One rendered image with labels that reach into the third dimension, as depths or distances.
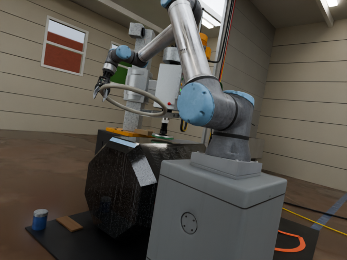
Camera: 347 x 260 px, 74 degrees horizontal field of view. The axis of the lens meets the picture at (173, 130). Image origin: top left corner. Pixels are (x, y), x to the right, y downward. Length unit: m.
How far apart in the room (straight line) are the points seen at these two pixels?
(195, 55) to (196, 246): 0.72
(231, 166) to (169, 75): 1.48
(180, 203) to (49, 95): 7.18
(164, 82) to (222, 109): 1.42
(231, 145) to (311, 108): 5.93
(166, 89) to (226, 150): 1.38
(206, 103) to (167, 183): 0.37
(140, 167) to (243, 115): 0.96
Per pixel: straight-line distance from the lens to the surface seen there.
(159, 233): 1.05
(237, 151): 0.94
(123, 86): 1.47
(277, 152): 6.96
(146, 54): 1.60
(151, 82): 2.91
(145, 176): 1.67
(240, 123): 0.95
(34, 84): 7.77
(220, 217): 0.84
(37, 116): 7.84
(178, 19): 1.12
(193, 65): 0.94
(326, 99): 6.79
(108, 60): 1.72
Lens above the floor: 1.03
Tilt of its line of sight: 3 degrees down
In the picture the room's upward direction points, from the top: 9 degrees clockwise
